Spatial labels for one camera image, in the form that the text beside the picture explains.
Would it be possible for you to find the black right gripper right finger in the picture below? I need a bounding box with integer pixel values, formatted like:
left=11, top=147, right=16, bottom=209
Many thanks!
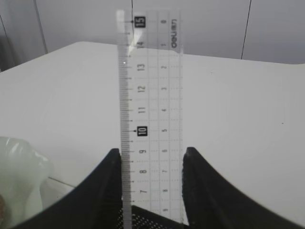
left=182, top=147, right=300, bottom=229

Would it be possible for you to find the pale green wavy plate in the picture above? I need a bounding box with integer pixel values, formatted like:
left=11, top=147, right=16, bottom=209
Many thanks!
left=0, top=136, right=52, bottom=229

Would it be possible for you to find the black pen holder box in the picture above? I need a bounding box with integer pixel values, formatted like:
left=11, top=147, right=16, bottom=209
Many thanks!
left=131, top=205, right=190, bottom=229

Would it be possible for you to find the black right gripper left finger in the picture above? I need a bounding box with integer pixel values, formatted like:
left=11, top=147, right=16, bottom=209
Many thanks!
left=16, top=148, right=122, bottom=229

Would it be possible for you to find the clear plastic ruler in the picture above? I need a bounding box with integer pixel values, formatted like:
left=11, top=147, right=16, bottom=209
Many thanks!
left=116, top=10, right=184, bottom=229

